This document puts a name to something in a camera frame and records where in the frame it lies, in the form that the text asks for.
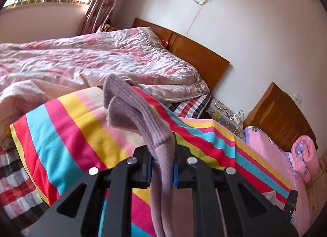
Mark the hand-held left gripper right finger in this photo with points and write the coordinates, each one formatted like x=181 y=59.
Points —
x=175 y=175

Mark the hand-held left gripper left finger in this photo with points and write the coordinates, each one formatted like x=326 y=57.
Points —
x=149 y=173

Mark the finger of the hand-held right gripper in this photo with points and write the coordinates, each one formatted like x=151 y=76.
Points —
x=291 y=201

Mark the lilac knit pants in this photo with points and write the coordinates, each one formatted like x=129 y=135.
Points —
x=143 y=114

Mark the light wooden wardrobe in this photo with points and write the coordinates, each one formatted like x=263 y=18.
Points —
x=313 y=193

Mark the rolled pink floral quilt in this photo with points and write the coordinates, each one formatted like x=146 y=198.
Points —
x=306 y=155

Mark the pink bedsheet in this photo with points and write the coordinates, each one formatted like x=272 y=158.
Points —
x=265 y=155

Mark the plaid pillow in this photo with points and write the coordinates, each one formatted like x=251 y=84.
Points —
x=191 y=105

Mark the nightstand with floral cover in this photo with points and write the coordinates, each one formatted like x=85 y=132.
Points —
x=217 y=116

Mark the pink floral pillow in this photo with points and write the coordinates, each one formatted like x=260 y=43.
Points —
x=255 y=134

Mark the black eyeglasses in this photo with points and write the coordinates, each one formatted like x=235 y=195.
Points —
x=226 y=113

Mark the rainbow striped blanket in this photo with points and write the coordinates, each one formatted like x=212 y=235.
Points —
x=76 y=129

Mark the white charger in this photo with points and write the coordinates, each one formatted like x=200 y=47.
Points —
x=237 y=116

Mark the tall wooden headboard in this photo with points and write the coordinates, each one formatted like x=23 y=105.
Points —
x=276 y=114

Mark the low wooden headboard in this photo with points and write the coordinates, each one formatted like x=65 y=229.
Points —
x=194 y=55

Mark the pale floral quilt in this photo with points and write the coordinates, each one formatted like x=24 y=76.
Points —
x=89 y=58

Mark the small red ornament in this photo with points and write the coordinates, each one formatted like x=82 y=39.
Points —
x=165 y=43

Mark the plaid bedsheet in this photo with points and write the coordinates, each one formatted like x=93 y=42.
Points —
x=18 y=196

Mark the gold curtain tassel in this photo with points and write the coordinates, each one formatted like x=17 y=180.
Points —
x=108 y=27

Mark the white wall socket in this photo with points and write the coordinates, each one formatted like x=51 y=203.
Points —
x=298 y=97

